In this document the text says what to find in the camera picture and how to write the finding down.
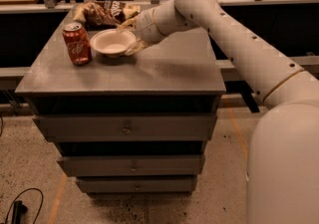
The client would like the brown chip bag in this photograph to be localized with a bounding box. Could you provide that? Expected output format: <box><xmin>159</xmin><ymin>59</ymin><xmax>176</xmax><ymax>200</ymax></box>
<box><xmin>73</xmin><ymin>0</ymin><xmax>141</xmax><ymax>28</ymax></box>

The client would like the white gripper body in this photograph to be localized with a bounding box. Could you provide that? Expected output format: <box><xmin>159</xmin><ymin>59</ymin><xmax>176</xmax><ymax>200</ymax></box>
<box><xmin>136</xmin><ymin>8</ymin><xmax>165</xmax><ymax>45</ymax></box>

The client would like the black floor cable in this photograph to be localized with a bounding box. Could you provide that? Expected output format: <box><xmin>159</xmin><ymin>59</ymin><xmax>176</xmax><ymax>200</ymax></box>
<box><xmin>3</xmin><ymin>187</ymin><xmax>45</xmax><ymax>224</ymax></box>

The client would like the grey drawer cabinet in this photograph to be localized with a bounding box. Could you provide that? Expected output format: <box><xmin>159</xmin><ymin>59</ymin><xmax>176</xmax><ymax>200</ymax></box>
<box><xmin>15</xmin><ymin>3</ymin><xmax>227</xmax><ymax>196</ymax></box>

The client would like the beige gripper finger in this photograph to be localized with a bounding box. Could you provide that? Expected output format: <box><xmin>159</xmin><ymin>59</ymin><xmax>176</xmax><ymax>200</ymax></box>
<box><xmin>125</xmin><ymin>39</ymin><xmax>150</xmax><ymax>56</ymax></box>
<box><xmin>117</xmin><ymin>16</ymin><xmax>138</xmax><ymax>32</ymax></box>

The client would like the red coke can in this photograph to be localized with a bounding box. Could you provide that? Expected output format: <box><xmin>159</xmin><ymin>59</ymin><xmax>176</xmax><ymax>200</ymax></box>
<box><xmin>63</xmin><ymin>22</ymin><xmax>92</xmax><ymax>66</ymax></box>

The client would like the white paper bowl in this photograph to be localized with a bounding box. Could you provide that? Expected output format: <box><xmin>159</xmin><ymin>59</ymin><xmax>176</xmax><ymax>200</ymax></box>
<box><xmin>91</xmin><ymin>29</ymin><xmax>136</xmax><ymax>58</ymax></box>

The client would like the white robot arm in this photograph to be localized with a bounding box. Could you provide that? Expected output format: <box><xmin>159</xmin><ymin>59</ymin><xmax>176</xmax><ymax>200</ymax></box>
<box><xmin>122</xmin><ymin>0</ymin><xmax>319</xmax><ymax>224</ymax></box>

